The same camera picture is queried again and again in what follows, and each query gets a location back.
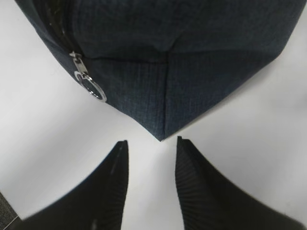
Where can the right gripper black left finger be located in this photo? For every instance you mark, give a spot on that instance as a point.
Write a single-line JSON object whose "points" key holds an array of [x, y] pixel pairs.
{"points": [[97, 203]]}

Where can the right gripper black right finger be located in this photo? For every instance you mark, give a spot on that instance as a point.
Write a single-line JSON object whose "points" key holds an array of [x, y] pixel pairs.
{"points": [[209, 201]]}

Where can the dark blue lunch bag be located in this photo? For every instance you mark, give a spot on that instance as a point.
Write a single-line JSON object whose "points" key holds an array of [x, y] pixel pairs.
{"points": [[163, 63]]}

